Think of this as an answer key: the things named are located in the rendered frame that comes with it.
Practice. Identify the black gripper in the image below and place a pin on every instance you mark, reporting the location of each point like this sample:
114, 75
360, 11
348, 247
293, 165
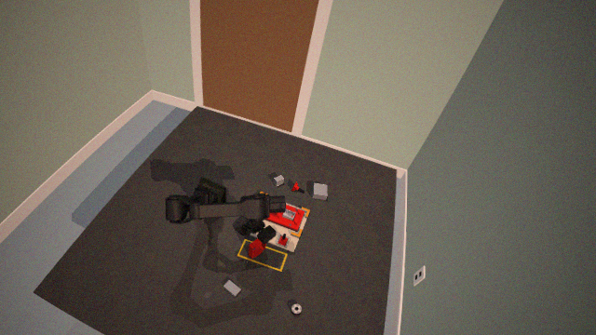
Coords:
265, 234

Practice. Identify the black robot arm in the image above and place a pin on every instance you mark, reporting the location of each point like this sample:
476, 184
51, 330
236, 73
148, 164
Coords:
203, 205

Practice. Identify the cream flat base plate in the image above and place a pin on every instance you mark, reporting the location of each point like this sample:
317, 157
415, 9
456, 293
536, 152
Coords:
293, 237

